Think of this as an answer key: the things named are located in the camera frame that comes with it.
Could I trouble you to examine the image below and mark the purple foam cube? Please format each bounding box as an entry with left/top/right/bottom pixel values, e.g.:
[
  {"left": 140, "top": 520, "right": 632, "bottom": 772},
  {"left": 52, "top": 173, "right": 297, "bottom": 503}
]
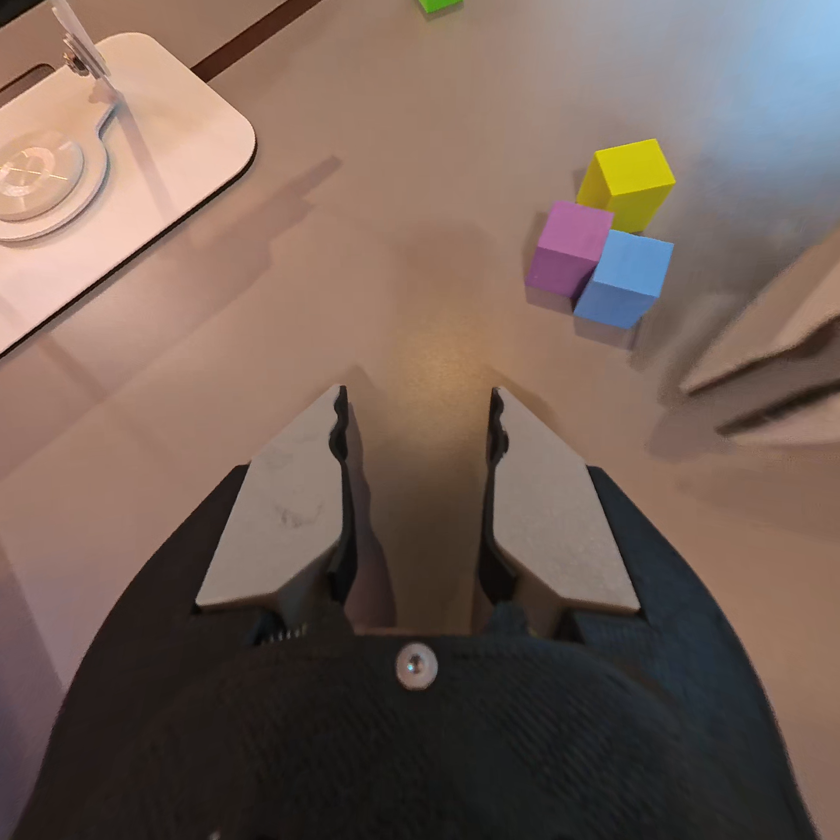
[{"left": 524, "top": 201, "right": 616, "bottom": 309}]

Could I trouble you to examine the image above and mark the white document stand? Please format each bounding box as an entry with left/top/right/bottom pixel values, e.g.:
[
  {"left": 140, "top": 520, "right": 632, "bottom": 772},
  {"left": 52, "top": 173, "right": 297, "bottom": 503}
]
[{"left": 0, "top": 0, "right": 257, "bottom": 360}]

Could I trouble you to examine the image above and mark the light blue foam cube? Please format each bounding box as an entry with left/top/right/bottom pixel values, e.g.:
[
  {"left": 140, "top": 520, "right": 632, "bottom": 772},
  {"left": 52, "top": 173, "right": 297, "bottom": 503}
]
[{"left": 574, "top": 230, "right": 676, "bottom": 330}]

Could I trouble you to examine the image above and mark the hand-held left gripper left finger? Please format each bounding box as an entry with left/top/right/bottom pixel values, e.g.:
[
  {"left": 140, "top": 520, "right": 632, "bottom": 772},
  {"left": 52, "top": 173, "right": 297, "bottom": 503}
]
[{"left": 195, "top": 385, "right": 358, "bottom": 619}]

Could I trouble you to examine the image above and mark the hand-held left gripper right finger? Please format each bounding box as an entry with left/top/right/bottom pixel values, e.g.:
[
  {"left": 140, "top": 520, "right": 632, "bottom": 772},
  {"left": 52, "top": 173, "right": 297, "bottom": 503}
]
[{"left": 478, "top": 386, "right": 641, "bottom": 637}]

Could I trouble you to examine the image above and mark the yellow foam cube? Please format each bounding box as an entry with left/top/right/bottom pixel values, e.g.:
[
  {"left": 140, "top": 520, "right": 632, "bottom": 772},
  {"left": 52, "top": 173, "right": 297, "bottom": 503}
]
[{"left": 576, "top": 138, "right": 677, "bottom": 235}]

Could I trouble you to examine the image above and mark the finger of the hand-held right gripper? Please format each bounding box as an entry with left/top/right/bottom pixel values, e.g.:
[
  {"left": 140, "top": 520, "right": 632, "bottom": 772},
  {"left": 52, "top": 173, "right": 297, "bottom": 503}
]
[
  {"left": 715, "top": 384, "right": 840, "bottom": 455},
  {"left": 679, "top": 226, "right": 840, "bottom": 396}
]

